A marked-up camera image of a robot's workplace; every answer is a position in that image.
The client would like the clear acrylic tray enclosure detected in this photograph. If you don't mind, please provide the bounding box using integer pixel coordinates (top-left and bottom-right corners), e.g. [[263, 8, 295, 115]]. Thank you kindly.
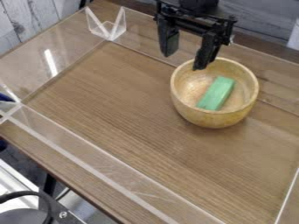
[[0, 0, 299, 224]]

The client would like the brown wooden bowl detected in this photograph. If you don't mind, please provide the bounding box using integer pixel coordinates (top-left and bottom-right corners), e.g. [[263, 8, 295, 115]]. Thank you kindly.
[[171, 58, 259, 129]]

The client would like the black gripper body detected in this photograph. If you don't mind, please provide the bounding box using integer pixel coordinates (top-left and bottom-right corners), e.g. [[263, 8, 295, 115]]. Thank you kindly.
[[154, 0, 238, 46]]

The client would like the black metal bracket with screw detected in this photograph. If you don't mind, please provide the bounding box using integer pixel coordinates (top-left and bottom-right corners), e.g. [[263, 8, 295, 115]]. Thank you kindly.
[[39, 191, 87, 224]]

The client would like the green rectangular block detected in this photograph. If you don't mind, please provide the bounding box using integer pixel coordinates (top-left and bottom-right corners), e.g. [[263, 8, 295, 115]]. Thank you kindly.
[[197, 76, 235, 111]]

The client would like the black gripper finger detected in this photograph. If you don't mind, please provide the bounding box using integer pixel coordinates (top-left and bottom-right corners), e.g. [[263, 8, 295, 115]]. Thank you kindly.
[[193, 31, 221, 70], [157, 14, 181, 57]]

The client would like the black cable loop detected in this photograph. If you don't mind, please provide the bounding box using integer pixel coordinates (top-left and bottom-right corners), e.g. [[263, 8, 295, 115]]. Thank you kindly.
[[0, 190, 55, 224]]

